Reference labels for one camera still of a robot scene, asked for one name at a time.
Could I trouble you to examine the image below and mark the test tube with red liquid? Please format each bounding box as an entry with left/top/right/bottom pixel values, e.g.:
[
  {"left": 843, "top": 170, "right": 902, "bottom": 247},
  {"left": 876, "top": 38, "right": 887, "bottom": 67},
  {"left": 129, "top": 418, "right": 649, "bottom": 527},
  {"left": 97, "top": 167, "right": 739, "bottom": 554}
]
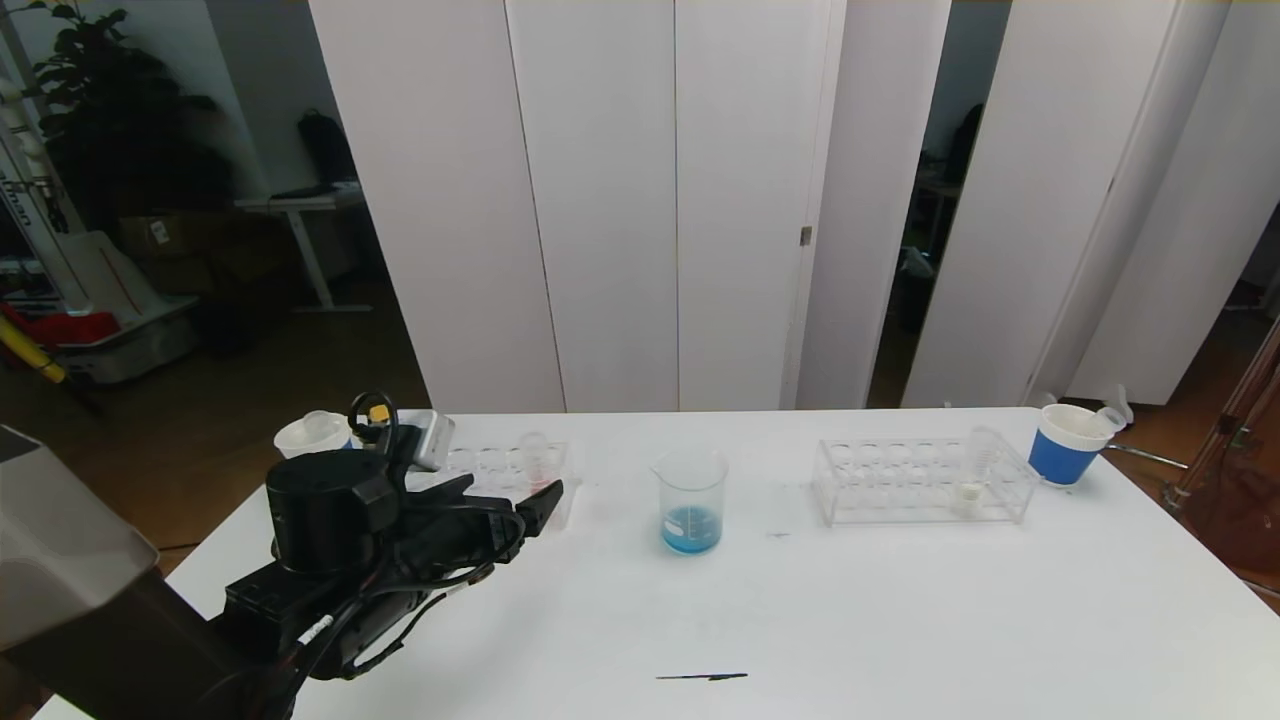
[{"left": 520, "top": 431, "right": 557, "bottom": 493}]

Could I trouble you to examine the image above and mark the clear acrylic test tube rack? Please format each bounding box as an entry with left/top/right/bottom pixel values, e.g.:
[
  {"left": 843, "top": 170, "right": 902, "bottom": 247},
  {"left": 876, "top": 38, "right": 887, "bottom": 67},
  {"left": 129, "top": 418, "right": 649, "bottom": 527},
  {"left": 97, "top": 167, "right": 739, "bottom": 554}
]
[
  {"left": 440, "top": 441, "right": 583, "bottom": 531},
  {"left": 812, "top": 436, "right": 1039, "bottom": 526}
]

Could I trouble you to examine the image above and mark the clear plastic beaker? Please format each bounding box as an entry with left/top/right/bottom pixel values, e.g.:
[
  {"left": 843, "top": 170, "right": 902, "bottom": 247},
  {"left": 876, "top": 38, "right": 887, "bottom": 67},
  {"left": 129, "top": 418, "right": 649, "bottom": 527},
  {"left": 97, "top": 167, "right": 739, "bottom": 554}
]
[{"left": 651, "top": 444, "right": 730, "bottom": 556}]

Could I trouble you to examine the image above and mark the test tube with whitish liquid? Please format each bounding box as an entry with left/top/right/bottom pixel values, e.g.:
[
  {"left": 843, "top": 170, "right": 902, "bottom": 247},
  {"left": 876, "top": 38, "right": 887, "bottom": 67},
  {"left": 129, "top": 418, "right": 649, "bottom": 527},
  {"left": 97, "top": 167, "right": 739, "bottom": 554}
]
[{"left": 952, "top": 426, "right": 1001, "bottom": 516}]

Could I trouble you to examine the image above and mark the white folding screen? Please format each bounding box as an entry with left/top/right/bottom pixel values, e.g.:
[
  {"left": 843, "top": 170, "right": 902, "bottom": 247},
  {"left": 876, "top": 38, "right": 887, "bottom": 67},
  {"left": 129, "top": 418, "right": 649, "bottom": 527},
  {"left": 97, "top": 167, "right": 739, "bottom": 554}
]
[
  {"left": 310, "top": 0, "right": 951, "bottom": 414},
  {"left": 900, "top": 0, "right": 1280, "bottom": 409}
]

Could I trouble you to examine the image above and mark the blue white paper cup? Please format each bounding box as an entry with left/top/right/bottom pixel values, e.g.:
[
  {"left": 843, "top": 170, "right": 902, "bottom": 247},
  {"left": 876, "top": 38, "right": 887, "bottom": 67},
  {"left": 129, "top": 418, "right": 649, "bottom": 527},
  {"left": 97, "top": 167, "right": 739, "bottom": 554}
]
[
  {"left": 275, "top": 412, "right": 353, "bottom": 461},
  {"left": 1028, "top": 403, "right": 1116, "bottom": 487}
]

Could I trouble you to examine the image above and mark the white standing desk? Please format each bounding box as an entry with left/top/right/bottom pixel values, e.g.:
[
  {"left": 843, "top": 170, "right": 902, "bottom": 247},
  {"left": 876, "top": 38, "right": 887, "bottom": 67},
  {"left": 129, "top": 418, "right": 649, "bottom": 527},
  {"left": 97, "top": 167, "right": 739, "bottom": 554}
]
[{"left": 236, "top": 190, "right": 373, "bottom": 316}]

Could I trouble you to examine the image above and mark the black backpack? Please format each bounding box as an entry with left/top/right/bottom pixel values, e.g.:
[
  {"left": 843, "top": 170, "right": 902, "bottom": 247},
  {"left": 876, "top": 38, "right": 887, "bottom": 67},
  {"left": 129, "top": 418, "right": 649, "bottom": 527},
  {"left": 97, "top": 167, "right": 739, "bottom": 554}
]
[{"left": 298, "top": 110, "right": 359, "bottom": 187}]

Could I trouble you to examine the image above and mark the brown cardboard box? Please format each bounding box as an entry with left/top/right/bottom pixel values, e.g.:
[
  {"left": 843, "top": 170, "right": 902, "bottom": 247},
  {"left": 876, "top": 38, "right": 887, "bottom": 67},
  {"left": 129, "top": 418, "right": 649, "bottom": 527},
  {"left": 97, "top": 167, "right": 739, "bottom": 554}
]
[{"left": 120, "top": 212, "right": 216, "bottom": 296}]

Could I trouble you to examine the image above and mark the grey platform base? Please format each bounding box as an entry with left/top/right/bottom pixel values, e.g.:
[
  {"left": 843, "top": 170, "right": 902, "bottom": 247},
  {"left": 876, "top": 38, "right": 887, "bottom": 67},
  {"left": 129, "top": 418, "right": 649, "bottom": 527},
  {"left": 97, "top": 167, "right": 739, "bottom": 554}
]
[{"left": 55, "top": 300, "right": 201, "bottom": 386}]

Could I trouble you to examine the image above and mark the chrome metal leg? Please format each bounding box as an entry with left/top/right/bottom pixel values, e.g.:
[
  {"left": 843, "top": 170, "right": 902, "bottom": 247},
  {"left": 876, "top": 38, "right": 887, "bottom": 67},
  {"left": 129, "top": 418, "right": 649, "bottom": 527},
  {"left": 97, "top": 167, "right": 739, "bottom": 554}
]
[{"left": 1100, "top": 445, "right": 1186, "bottom": 471}]

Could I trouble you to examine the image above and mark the red flat object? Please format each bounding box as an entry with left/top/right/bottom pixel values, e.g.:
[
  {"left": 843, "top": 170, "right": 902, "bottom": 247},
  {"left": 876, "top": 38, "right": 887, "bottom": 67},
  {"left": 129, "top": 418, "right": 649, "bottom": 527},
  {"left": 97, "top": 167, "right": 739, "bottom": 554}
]
[{"left": 0, "top": 305, "right": 121, "bottom": 349}]

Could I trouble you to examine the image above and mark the dark green potted plant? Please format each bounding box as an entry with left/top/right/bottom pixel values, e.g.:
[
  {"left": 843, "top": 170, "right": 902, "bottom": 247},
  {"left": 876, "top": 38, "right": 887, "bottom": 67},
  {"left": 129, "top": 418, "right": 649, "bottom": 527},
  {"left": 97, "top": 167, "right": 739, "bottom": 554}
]
[{"left": 20, "top": 0, "right": 236, "bottom": 236}]

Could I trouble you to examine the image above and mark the brown metal tripod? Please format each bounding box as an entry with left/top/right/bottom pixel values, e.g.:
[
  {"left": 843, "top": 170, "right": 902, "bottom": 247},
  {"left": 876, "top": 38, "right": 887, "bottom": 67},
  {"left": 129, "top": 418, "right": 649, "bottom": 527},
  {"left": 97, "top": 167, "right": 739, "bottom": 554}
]
[{"left": 1160, "top": 315, "right": 1280, "bottom": 601}]

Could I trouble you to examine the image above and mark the yellow black tool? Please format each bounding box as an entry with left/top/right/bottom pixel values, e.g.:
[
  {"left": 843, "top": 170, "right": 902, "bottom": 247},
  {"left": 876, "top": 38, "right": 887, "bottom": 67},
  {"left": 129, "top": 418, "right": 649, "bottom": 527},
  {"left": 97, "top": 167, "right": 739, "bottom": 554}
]
[{"left": 0, "top": 318, "right": 69, "bottom": 386}]

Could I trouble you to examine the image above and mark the white banner stand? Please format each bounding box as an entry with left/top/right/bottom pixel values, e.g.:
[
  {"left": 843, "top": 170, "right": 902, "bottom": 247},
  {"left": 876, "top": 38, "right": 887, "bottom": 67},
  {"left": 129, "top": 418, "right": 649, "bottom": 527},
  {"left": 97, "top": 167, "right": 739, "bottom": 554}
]
[{"left": 0, "top": 75, "right": 101, "bottom": 316}]

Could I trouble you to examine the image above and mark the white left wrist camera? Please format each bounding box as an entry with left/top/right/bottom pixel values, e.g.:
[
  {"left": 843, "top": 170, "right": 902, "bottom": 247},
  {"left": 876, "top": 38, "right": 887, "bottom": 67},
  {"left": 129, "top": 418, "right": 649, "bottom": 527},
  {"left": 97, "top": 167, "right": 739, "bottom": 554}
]
[{"left": 395, "top": 408, "right": 457, "bottom": 472}]

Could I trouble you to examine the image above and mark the black left camera cable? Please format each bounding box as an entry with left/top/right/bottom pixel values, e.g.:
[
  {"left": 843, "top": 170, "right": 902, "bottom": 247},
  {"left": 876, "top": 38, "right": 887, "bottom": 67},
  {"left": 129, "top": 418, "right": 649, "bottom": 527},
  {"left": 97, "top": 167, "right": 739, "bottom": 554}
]
[{"left": 290, "top": 392, "right": 531, "bottom": 681}]

